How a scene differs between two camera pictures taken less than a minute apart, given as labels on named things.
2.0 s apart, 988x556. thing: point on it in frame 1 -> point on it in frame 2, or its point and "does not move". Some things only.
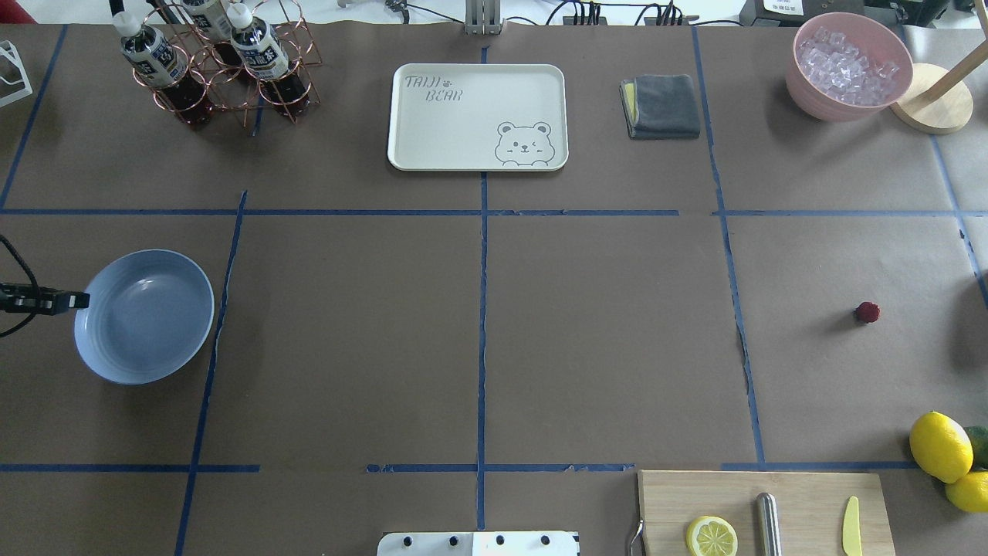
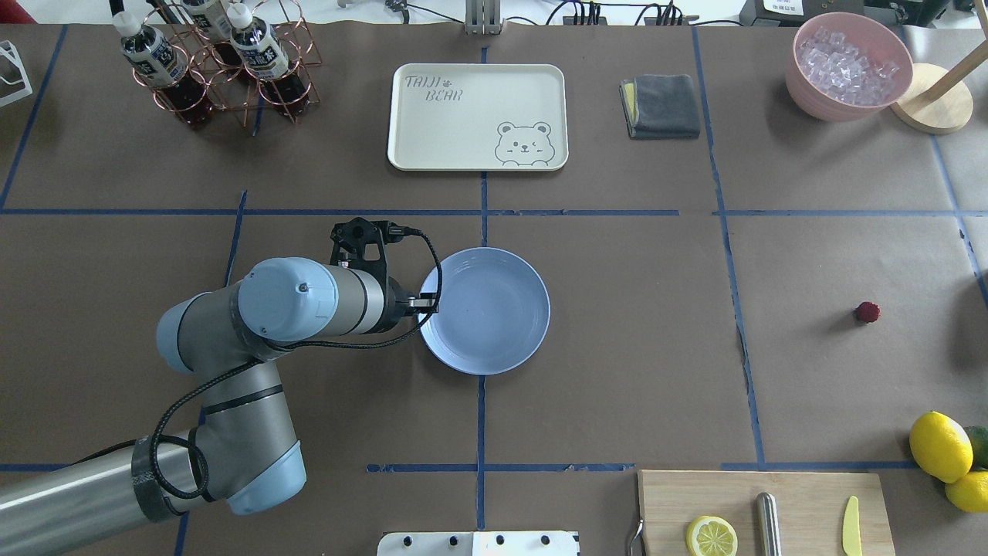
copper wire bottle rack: (232, 57) does not move
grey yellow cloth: (660, 106) does not move
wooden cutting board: (812, 508) does not move
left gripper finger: (39, 300) -> (360, 243)
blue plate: (150, 313) -> (494, 311)
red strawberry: (867, 312) does not move
